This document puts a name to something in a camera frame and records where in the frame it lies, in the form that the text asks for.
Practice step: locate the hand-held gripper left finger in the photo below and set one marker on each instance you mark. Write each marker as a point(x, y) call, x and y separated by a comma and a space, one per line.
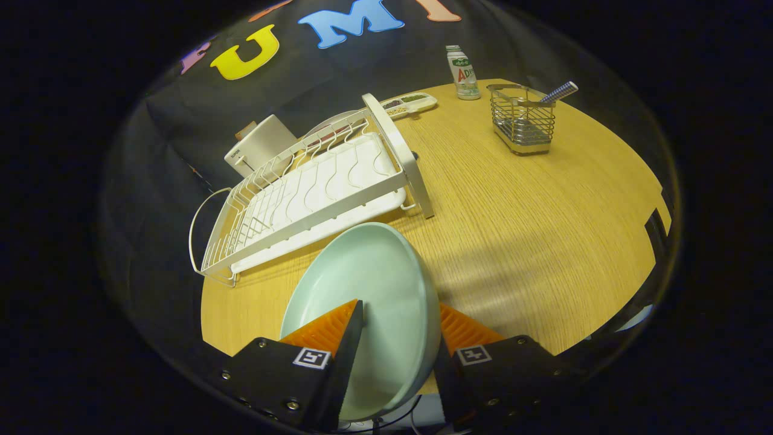
point(347, 362)

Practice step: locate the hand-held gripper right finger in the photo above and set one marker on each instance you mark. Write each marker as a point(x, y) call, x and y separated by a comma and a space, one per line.
point(513, 374)

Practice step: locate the light green plate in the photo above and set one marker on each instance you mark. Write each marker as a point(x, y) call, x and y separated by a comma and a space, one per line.
point(374, 272)

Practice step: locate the white dish rack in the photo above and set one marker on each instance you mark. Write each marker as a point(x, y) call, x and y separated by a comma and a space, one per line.
point(338, 175)

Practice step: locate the small round beige dish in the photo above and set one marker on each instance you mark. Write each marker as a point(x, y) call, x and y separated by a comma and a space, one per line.
point(338, 119)

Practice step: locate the white divided bean dish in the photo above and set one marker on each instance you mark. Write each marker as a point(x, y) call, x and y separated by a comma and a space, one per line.
point(420, 103)

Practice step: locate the white toaster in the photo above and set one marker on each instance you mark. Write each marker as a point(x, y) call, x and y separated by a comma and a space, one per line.
point(266, 145)

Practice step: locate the brown toast slice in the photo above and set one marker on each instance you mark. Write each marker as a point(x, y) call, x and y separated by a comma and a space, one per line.
point(249, 129)

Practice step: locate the black backdrop cloth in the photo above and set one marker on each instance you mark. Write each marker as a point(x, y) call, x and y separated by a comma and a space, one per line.
point(181, 121)

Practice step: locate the white drink bottle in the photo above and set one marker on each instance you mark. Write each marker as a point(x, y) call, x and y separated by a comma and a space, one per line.
point(465, 75)

